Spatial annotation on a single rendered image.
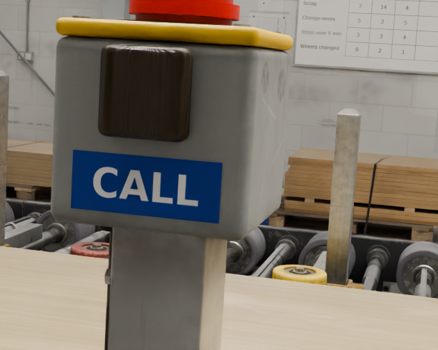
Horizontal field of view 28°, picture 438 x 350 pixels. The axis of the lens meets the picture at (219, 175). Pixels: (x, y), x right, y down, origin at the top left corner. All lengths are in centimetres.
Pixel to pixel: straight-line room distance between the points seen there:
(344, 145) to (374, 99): 608
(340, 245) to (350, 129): 19
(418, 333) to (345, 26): 648
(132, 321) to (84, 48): 10
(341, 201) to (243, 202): 112
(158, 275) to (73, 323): 71
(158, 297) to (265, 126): 7
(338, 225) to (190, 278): 111
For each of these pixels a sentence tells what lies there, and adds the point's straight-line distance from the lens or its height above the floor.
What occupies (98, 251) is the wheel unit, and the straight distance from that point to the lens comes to 135.
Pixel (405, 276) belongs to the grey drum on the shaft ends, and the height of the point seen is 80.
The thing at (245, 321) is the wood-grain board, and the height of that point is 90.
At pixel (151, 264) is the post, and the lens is 31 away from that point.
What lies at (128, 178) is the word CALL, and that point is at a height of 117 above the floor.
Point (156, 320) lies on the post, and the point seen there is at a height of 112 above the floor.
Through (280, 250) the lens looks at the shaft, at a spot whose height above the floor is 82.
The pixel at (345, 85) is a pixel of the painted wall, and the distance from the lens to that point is 749.
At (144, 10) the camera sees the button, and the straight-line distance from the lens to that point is 31.
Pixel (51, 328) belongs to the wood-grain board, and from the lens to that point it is 100.
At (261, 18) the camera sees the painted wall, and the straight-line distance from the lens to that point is 761.
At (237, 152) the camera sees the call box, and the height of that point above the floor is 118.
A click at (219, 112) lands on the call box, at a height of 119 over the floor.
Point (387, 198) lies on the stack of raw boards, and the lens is 621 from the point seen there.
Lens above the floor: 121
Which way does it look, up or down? 8 degrees down
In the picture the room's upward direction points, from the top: 3 degrees clockwise
